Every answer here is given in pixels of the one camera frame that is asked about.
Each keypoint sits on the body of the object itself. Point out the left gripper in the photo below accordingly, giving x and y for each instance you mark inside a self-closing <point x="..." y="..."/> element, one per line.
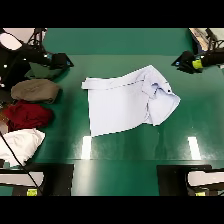
<point x="60" y="61"/>

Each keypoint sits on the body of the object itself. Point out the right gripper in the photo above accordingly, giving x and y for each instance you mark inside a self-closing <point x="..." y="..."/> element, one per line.
<point x="185" y="62"/>

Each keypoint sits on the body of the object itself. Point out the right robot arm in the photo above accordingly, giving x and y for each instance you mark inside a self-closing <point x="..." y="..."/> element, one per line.
<point x="215" y="57"/>

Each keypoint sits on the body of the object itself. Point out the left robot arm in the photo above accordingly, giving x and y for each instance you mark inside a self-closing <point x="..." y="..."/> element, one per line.
<point x="10" y="41"/>

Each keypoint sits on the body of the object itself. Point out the olive brown garment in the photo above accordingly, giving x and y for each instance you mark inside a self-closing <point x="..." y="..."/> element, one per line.
<point x="35" y="90"/>

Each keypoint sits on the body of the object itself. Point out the red garment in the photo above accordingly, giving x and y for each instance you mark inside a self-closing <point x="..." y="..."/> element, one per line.
<point x="26" y="115"/>

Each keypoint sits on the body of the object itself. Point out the pale lilac shirt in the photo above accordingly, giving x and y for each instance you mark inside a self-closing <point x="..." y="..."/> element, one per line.
<point x="116" y="106"/>

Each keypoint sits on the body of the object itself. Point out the white garment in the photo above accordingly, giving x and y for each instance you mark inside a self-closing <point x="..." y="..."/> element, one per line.
<point x="21" y="143"/>

